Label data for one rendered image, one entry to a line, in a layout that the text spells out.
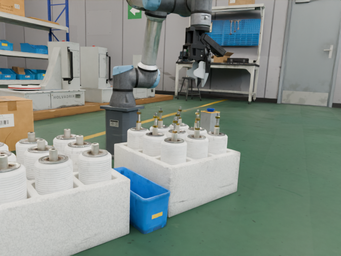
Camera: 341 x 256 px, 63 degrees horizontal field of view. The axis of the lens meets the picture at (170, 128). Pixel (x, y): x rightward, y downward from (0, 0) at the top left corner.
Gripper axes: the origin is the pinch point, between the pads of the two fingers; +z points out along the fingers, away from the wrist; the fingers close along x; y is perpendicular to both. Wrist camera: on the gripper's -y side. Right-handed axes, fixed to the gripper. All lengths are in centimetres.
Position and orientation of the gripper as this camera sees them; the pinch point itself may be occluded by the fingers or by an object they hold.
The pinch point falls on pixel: (201, 83)
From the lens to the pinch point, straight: 107.7
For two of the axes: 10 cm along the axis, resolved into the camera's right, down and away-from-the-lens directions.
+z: -0.4, 9.8, 1.9
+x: 3.9, 1.9, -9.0
